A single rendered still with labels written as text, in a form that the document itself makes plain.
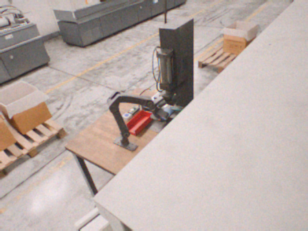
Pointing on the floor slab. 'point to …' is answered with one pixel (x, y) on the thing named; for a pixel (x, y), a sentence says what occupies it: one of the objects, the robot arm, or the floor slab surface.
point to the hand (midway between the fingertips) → (159, 117)
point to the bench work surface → (102, 130)
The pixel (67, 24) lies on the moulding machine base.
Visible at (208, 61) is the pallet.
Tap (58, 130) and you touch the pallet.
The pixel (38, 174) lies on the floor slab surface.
